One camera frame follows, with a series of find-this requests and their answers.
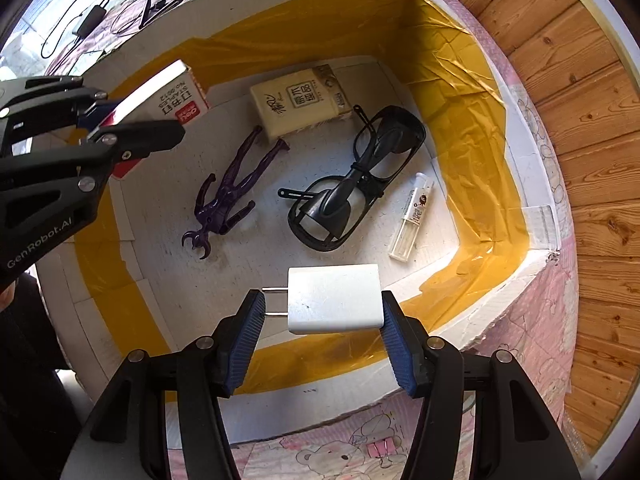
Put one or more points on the purple toy figure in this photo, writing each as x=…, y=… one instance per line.
x=227, y=187

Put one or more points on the red and white staples box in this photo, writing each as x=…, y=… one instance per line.
x=170, y=95

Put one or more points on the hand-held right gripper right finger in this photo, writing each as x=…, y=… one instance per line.
x=401, y=347

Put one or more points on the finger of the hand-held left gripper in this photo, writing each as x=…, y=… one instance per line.
x=145, y=137
x=50, y=95

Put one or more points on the small clear tube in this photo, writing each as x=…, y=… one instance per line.
x=412, y=215

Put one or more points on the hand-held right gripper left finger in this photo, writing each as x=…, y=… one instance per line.
x=244, y=347

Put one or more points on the white foam box yellow tape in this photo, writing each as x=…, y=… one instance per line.
x=150, y=220

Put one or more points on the white charger plug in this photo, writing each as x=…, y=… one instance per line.
x=335, y=300

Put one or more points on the wooden wall panel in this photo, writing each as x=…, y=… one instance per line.
x=575, y=110

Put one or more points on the cream tissue pack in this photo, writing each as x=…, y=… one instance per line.
x=300, y=102

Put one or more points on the black glasses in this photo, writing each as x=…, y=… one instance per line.
x=340, y=195

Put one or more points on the pink printed blanket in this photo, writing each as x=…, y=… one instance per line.
x=325, y=460

